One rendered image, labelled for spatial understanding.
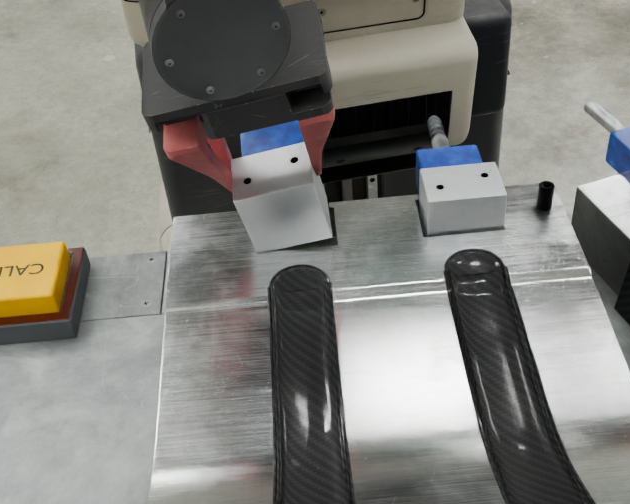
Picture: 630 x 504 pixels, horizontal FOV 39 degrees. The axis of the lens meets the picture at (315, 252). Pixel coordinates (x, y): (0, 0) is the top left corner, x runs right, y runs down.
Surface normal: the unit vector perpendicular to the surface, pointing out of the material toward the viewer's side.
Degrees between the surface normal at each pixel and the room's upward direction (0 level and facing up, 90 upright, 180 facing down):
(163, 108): 13
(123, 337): 0
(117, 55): 0
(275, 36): 98
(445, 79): 98
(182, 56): 98
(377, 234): 0
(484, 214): 90
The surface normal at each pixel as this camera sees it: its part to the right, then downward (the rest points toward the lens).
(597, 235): -0.93, 0.29
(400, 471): -0.08, -0.91
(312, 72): -0.22, -0.60
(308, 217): 0.10, 0.78
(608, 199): -0.07, -0.74
